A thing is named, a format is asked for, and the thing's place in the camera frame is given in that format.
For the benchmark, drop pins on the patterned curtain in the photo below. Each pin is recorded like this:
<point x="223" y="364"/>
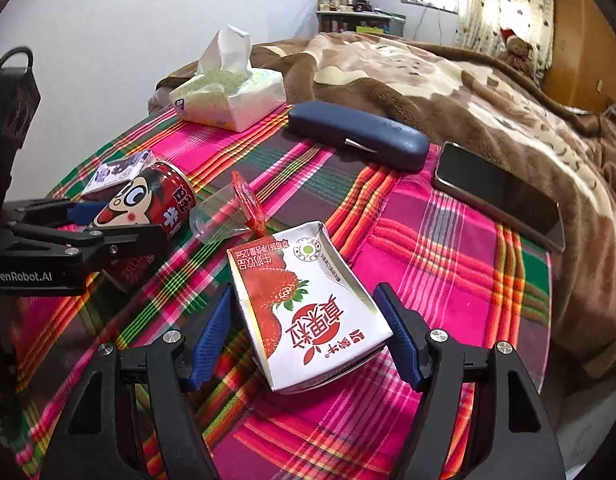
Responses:
<point x="508" y="0"/>

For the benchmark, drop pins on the dark blue glasses case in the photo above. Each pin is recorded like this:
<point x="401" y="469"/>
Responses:
<point x="358" y="132"/>

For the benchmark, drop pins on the shelf with bottles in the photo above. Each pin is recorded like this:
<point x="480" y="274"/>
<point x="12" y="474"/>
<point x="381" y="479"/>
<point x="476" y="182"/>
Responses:
<point x="358" y="22"/>

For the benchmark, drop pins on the black smartphone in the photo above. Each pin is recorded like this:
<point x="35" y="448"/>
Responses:
<point x="503" y="195"/>

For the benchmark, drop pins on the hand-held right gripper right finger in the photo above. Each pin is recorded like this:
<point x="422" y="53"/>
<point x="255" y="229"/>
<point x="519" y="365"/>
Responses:
<point x="400" y="340"/>

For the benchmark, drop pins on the brown patterned blanket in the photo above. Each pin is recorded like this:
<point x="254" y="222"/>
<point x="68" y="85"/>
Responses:
<point x="438" y="90"/>

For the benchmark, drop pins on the pink green plaid cloth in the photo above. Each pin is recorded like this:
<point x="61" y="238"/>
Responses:
<point x="438" y="270"/>

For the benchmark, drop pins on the red cartoon drink can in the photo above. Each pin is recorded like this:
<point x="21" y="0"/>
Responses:
<point x="148" y="195"/>

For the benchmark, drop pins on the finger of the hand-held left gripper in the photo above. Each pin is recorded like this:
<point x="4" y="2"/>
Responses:
<point x="83" y="212"/>
<point x="123" y="242"/>

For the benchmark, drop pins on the wooden wardrobe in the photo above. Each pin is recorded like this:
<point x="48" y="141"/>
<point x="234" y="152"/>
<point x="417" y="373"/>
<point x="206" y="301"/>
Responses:
<point x="588" y="50"/>

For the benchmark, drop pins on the yellow tissue pack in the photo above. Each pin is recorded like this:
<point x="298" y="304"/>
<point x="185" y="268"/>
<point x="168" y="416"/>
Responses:
<point x="228" y="97"/>

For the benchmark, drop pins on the strawberry milk carton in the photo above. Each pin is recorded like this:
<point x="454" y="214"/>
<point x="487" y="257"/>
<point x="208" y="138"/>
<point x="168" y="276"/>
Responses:
<point x="298" y="310"/>

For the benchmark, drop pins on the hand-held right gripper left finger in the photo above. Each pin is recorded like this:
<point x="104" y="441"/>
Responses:
<point x="210" y="340"/>

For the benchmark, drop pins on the clear cup with red lid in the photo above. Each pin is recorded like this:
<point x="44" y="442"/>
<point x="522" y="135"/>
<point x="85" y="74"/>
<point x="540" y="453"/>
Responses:
<point x="218" y="212"/>

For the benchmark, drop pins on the purple milk carton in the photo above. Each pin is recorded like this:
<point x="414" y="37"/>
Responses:
<point x="113" y="172"/>

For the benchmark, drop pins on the brown teddy bear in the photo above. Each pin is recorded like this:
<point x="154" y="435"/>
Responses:
<point x="520" y="52"/>

